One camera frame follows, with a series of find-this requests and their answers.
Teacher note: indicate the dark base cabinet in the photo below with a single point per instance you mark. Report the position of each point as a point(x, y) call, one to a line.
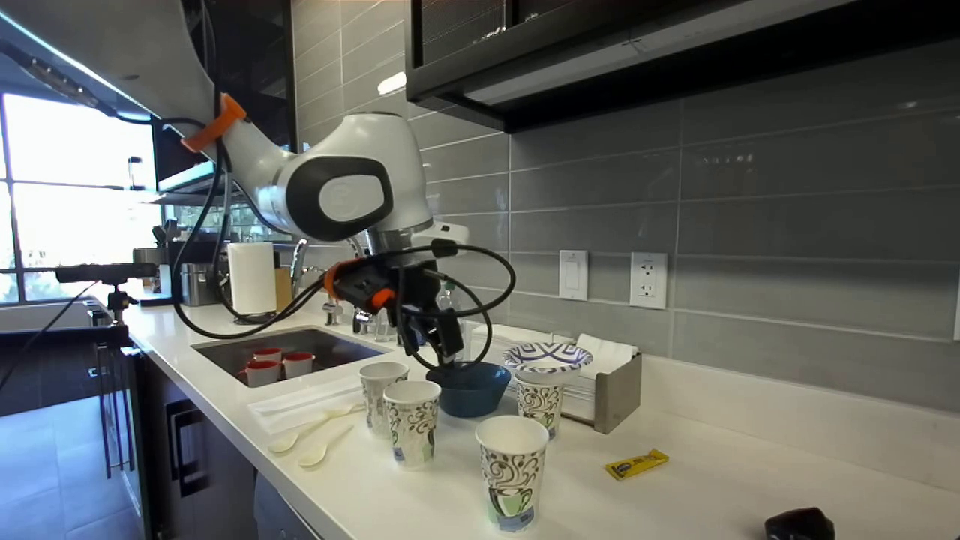
point(200, 452)

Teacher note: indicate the black orange wrist camera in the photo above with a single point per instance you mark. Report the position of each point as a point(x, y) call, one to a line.
point(361, 286)

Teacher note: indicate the small black coffee pod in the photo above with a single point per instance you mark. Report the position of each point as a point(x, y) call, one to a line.
point(800, 526)

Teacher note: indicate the white paper napkin stack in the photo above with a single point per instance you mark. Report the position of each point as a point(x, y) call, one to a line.
point(604, 355)

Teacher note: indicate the steel sink basin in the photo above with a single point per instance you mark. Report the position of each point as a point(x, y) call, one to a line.
point(331, 347)

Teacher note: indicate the steel pot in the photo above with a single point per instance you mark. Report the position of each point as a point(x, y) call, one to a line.
point(195, 286)

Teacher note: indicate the white plastic spoon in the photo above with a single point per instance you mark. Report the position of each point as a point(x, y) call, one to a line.
point(325, 447)
point(300, 433)

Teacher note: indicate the blue white patterned paper bowl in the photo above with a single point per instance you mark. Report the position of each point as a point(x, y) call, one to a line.
point(547, 355)

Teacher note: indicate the under-cabinet light bar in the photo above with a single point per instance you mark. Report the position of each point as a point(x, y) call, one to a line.
point(600, 77)

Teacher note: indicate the dark tall cabinet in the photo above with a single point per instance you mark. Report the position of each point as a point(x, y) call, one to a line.
point(258, 61)

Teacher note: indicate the white wall outlet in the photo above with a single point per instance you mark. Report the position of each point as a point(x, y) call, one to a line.
point(954, 313)
point(575, 275)
point(649, 281)

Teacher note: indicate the patterned paper coffee cup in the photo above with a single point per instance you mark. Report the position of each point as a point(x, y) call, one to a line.
point(542, 405)
point(413, 423)
point(377, 390)
point(510, 470)

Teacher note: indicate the chrome faucet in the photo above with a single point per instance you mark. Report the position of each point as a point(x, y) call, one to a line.
point(335, 316)

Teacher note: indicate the red rimmed cup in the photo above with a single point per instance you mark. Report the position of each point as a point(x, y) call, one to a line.
point(261, 372)
point(299, 363)
point(264, 352)

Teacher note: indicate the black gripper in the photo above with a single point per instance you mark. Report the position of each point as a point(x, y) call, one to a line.
point(419, 295)

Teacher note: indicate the black upper cabinet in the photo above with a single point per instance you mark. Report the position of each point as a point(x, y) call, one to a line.
point(701, 40)

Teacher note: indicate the black side table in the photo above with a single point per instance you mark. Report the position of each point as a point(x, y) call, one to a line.
point(60, 355)

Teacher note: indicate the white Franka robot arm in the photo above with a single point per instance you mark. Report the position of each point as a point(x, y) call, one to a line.
point(348, 191)

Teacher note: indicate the yellow sugar packet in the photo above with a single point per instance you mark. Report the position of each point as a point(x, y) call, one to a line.
point(638, 463)

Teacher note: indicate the black camera on tripod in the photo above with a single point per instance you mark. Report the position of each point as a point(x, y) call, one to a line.
point(101, 271)

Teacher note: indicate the clear acrylic napkin holder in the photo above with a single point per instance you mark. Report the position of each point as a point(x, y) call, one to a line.
point(620, 395)

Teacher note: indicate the dark blue plastic bowl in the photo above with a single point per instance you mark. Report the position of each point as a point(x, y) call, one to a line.
point(475, 390)

